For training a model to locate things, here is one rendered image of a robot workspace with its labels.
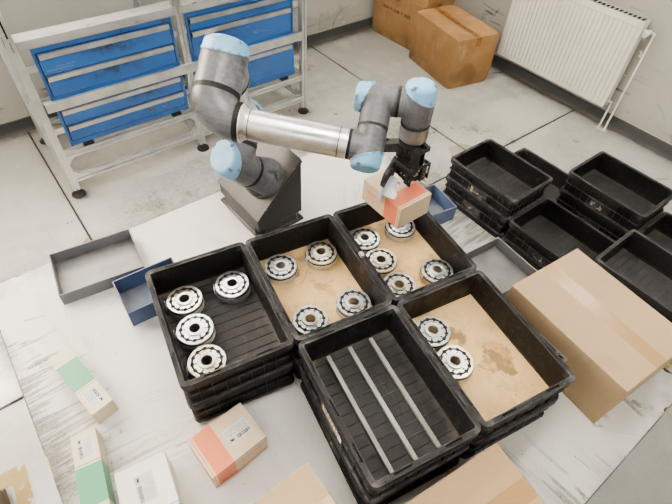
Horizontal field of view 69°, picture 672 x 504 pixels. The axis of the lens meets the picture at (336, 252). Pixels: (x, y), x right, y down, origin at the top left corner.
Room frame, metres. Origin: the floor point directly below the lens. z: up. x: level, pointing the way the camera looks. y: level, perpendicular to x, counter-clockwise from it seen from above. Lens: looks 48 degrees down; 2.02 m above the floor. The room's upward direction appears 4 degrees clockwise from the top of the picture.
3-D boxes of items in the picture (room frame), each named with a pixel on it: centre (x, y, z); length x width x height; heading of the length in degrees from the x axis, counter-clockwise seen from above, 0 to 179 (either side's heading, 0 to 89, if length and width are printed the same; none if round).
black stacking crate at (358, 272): (0.91, 0.06, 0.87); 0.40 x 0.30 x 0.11; 30
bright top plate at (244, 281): (0.89, 0.31, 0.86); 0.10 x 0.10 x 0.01
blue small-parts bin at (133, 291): (0.94, 0.59, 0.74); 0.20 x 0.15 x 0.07; 128
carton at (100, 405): (0.60, 0.69, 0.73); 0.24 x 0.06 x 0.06; 50
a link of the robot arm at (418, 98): (1.07, -0.18, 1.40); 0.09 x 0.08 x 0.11; 81
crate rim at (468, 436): (0.56, -0.14, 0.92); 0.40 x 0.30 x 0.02; 30
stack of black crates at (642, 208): (1.85, -1.34, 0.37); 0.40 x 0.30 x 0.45; 40
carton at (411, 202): (1.08, -0.16, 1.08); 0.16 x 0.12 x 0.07; 40
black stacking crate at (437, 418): (0.56, -0.14, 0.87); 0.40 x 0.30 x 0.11; 30
